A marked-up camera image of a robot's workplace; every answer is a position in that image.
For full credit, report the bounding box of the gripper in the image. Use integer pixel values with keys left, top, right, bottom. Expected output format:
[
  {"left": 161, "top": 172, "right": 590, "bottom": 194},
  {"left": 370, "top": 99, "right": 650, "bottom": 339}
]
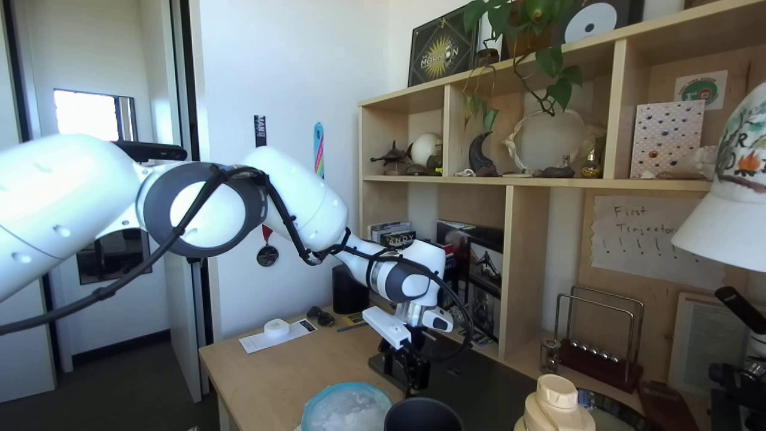
[{"left": 378, "top": 328, "right": 433, "bottom": 396}]

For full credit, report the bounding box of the black cup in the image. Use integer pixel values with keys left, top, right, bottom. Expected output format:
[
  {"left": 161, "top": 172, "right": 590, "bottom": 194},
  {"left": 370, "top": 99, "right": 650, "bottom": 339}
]
[{"left": 384, "top": 396, "right": 465, "bottom": 431}]

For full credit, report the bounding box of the blue lidded container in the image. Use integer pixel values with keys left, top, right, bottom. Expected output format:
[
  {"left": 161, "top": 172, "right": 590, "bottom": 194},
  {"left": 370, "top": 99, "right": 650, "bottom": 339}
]
[{"left": 300, "top": 381, "right": 394, "bottom": 431}]

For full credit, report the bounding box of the black speaker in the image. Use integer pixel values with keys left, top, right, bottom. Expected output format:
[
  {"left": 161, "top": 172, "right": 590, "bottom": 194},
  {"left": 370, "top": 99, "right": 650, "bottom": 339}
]
[{"left": 332, "top": 264, "right": 371, "bottom": 315}]

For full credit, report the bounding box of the black photo book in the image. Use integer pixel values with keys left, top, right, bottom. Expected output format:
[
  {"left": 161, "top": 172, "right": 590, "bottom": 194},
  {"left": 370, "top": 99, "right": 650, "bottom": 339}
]
[{"left": 435, "top": 219, "right": 505, "bottom": 346}]

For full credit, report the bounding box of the small glass jar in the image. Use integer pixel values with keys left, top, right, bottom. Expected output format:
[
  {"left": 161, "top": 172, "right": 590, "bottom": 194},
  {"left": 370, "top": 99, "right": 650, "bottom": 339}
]
[{"left": 540, "top": 339, "right": 561, "bottom": 374}]

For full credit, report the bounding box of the white paper envelope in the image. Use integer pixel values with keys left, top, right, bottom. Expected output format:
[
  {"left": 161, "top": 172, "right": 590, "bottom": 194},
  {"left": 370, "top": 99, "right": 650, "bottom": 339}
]
[{"left": 239, "top": 318, "right": 317, "bottom": 354}]

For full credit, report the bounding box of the cream plastic bottle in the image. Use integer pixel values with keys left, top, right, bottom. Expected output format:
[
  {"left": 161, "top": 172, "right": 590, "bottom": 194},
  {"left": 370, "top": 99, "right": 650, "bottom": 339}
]
[{"left": 513, "top": 374, "right": 597, "bottom": 431}]

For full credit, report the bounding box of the wooden shelf unit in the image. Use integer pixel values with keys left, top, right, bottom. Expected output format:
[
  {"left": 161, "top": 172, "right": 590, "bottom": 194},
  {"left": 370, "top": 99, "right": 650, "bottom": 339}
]
[{"left": 357, "top": 0, "right": 766, "bottom": 429}]

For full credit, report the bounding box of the medal on red ribbon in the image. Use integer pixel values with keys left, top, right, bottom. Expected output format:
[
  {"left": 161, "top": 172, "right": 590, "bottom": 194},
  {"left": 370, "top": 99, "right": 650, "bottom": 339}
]
[{"left": 256, "top": 224, "right": 280, "bottom": 268}]

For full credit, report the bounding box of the newton's cradle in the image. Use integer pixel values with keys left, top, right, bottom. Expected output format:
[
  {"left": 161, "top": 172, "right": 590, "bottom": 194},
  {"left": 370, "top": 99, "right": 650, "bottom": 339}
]
[{"left": 540, "top": 286, "right": 646, "bottom": 394}]

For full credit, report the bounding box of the dark shark figurine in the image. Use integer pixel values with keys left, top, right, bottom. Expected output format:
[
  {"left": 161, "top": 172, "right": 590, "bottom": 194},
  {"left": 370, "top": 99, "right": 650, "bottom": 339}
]
[{"left": 369, "top": 140, "right": 414, "bottom": 176}]

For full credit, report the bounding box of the dark round plate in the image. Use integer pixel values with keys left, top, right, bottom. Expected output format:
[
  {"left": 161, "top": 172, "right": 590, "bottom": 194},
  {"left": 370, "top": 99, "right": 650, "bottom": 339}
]
[{"left": 576, "top": 388, "right": 654, "bottom": 431}]

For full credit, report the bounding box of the large white egg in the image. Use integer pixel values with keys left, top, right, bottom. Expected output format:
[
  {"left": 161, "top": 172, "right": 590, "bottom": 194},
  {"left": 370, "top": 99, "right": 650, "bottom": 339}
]
[{"left": 410, "top": 132, "right": 443, "bottom": 168}]

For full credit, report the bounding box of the dark curved horn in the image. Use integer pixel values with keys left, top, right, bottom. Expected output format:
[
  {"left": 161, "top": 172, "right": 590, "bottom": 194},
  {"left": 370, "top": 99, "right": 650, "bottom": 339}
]
[{"left": 468, "top": 131, "right": 498, "bottom": 178}]

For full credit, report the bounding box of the blue hanging bookmark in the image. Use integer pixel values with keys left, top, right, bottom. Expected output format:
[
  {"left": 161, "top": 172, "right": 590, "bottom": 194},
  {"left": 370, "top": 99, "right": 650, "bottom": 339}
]
[{"left": 312, "top": 122, "right": 326, "bottom": 180}]

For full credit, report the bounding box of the brown wooden box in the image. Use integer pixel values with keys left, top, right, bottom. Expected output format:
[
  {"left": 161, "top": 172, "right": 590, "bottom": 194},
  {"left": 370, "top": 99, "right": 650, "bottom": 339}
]
[{"left": 636, "top": 380, "right": 696, "bottom": 431}]

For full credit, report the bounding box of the white jaw bone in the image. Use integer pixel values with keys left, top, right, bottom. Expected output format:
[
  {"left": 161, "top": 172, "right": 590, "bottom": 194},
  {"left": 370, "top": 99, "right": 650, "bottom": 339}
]
[{"left": 504, "top": 109, "right": 606, "bottom": 176}]

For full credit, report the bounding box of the small amber glass bottle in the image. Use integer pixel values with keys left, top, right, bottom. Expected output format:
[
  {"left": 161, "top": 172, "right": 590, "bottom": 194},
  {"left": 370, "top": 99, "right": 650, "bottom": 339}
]
[{"left": 580, "top": 149, "right": 603, "bottom": 180}]

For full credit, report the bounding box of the handwritten paper note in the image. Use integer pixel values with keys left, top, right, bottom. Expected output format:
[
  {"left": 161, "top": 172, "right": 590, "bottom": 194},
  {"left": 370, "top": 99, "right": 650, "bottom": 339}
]
[{"left": 590, "top": 194, "right": 729, "bottom": 292}]

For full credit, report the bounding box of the framed printed page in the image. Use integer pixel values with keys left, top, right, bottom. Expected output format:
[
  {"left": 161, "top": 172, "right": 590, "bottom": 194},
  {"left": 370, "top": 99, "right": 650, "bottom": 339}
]
[{"left": 668, "top": 292, "right": 752, "bottom": 397}]

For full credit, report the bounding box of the black framed sun poster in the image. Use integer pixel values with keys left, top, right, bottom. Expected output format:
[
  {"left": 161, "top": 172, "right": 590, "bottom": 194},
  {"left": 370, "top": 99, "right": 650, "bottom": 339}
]
[{"left": 408, "top": 5, "right": 481, "bottom": 88}]

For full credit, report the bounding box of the black microscope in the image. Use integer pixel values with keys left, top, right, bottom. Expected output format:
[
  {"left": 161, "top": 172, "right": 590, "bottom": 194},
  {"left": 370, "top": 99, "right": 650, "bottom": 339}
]
[{"left": 708, "top": 286, "right": 766, "bottom": 431}]

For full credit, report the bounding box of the potted trailing green plant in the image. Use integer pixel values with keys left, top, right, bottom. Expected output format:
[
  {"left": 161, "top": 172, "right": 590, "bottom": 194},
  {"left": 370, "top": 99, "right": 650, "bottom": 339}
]
[{"left": 461, "top": 0, "right": 585, "bottom": 131}]

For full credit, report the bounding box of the white card with dots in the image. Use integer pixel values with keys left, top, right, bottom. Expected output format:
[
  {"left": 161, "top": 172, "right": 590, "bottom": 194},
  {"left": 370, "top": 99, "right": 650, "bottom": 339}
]
[{"left": 630, "top": 99, "right": 706, "bottom": 180}]

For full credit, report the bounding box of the white coral piece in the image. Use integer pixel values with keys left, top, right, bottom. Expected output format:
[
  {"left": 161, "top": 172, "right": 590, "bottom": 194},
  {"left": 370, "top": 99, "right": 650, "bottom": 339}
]
[{"left": 655, "top": 145, "right": 719, "bottom": 181}]

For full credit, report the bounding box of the white painted bucket hat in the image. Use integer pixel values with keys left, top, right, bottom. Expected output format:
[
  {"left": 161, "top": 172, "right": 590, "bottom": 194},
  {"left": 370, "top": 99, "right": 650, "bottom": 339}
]
[{"left": 671, "top": 81, "right": 766, "bottom": 274}]

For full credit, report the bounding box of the green round sticker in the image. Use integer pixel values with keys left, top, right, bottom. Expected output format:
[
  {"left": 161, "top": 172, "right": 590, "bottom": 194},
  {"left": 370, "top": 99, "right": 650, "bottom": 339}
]
[{"left": 674, "top": 69, "right": 729, "bottom": 111}]

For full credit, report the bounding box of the door window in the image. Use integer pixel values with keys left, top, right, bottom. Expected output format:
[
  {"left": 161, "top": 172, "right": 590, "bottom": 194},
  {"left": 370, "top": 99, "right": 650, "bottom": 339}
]
[{"left": 53, "top": 88, "right": 138, "bottom": 143}]

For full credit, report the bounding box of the white door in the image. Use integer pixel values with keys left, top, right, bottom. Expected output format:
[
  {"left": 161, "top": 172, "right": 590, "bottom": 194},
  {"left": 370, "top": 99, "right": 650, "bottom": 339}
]
[{"left": 0, "top": 0, "right": 207, "bottom": 403}]

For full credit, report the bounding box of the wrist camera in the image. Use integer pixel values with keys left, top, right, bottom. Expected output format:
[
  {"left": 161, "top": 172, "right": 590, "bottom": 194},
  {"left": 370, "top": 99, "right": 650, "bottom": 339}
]
[{"left": 361, "top": 306, "right": 414, "bottom": 351}]

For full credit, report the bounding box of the camera on mount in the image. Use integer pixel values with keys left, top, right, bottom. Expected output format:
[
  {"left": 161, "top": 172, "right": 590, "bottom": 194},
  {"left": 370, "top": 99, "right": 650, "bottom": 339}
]
[{"left": 113, "top": 140, "right": 189, "bottom": 163}]

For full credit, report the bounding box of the framed white record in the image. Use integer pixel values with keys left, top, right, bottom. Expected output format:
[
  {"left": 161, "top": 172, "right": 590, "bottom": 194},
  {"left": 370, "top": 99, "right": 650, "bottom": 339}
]
[{"left": 559, "top": 0, "right": 645, "bottom": 46}]

